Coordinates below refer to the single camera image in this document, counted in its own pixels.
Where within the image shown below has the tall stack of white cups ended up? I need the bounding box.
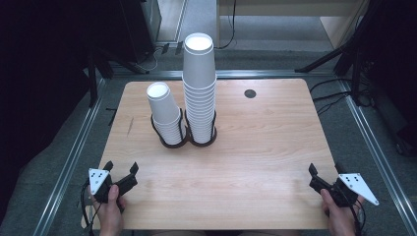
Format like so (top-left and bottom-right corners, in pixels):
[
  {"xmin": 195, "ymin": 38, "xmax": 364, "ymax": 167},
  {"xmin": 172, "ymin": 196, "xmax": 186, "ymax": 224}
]
[{"xmin": 181, "ymin": 31, "xmax": 218, "ymax": 146}]

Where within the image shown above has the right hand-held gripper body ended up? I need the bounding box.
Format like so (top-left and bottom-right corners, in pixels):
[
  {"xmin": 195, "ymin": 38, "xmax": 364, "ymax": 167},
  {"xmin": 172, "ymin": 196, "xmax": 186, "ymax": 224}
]
[{"xmin": 309, "ymin": 172, "xmax": 381, "ymax": 208}]

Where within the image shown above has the short stack of white cups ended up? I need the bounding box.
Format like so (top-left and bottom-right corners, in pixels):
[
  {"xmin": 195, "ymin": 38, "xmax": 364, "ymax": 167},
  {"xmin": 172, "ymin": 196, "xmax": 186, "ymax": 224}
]
[{"xmin": 146, "ymin": 81, "xmax": 188, "ymax": 147}]

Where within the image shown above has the black hanging cable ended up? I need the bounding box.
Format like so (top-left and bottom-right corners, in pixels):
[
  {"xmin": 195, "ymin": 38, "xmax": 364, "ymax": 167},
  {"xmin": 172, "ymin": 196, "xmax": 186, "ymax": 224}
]
[{"xmin": 214, "ymin": 0, "xmax": 238, "ymax": 51}]

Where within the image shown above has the black floor cable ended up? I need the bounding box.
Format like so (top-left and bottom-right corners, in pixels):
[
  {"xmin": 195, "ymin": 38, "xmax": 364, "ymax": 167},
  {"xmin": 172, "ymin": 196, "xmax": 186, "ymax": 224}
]
[{"xmin": 309, "ymin": 78, "xmax": 353, "ymax": 116}]

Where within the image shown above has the person's left hand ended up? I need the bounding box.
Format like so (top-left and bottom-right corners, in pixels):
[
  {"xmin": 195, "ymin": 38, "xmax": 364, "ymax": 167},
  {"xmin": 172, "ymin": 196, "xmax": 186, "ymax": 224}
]
[{"xmin": 92, "ymin": 184, "xmax": 127, "ymax": 236}]

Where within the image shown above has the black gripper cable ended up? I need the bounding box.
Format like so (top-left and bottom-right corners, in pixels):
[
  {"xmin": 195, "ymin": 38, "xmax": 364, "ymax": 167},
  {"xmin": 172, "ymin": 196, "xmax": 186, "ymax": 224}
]
[
  {"xmin": 80, "ymin": 180, "xmax": 99, "ymax": 236},
  {"xmin": 347, "ymin": 199, "xmax": 367, "ymax": 236}
]

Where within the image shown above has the black metal stand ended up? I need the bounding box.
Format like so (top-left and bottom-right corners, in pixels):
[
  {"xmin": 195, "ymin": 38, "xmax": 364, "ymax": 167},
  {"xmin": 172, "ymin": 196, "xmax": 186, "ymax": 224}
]
[{"xmin": 86, "ymin": 48, "xmax": 150, "ymax": 108}]

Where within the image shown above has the black tripod stand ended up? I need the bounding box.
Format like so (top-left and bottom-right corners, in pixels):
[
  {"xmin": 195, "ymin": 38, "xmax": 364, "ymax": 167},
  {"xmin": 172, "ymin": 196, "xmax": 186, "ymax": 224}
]
[{"xmin": 294, "ymin": 0, "xmax": 378, "ymax": 74}]

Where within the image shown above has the light wooden cabinet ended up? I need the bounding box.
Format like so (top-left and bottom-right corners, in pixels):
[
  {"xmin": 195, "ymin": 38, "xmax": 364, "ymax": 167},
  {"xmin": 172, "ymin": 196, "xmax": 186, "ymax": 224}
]
[{"xmin": 215, "ymin": 0, "xmax": 370, "ymax": 51}]

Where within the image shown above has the black computer cabinet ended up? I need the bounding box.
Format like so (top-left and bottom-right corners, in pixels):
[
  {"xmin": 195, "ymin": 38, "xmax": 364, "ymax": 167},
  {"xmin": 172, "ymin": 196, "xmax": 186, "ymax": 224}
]
[{"xmin": 119, "ymin": 0, "xmax": 162, "ymax": 63}]

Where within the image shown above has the black wire cup holder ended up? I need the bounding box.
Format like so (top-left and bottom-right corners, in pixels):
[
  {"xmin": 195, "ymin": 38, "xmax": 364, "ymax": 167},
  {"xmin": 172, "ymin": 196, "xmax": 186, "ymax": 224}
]
[
  {"xmin": 149, "ymin": 107, "xmax": 189, "ymax": 149},
  {"xmin": 184, "ymin": 109, "xmax": 218, "ymax": 148}
]

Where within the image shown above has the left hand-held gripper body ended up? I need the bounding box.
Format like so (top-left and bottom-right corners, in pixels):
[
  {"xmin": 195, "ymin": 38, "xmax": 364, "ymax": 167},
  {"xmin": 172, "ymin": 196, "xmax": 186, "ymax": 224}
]
[{"xmin": 88, "ymin": 168, "xmax": 139, "ymax": 205}]

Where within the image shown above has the person's right hand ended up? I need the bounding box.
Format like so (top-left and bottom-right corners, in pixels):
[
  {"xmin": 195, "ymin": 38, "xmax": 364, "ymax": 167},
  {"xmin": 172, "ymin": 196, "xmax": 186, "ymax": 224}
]
[{"xmin": 320, "ymin": 189, "xmax": 366, "ymax": 236}]

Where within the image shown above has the metal floor rail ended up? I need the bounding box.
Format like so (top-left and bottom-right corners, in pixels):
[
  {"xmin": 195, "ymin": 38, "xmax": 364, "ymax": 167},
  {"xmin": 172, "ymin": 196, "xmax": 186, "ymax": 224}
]
[
  {"xmin": 338, "ymin": 78, "xmax": 417, "ymax": 235},
  {"xmin": 111, "ymin": 69, "xmax": 342, "ymax": 80},
  {"xmin": 32, "ymin": 78, "xmax": 107, "ymax": 236}
]

